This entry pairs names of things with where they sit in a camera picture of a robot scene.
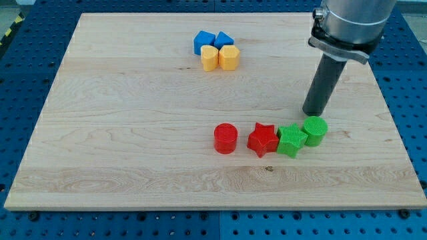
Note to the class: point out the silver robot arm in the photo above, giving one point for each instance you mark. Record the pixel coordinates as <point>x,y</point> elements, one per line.
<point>349,29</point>

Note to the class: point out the red star block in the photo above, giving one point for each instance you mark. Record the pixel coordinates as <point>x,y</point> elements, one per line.
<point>263,139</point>

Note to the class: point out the green star block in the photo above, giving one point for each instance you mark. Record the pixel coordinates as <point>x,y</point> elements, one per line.
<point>291,140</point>

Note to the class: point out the red cylinder block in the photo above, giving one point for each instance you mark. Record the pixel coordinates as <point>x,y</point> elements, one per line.
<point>225,138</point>

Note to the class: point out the yellow heart block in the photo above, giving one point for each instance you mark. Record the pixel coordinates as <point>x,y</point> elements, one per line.
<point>209,57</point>

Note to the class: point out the yellow hexagon block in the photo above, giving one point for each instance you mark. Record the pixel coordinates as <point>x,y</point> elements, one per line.
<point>229,57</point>

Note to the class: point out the blue triangle block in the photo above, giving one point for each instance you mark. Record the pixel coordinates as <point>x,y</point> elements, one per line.
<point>223,39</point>

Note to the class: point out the blue cube block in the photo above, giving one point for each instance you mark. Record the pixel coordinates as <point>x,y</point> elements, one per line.
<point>202,38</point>

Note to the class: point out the green cylinder block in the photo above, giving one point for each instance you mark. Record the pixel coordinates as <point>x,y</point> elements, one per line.
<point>316,128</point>

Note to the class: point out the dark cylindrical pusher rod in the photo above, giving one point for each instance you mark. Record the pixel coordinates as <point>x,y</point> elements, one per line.
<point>322,86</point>

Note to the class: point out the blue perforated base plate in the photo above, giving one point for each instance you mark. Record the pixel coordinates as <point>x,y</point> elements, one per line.
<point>28,68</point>

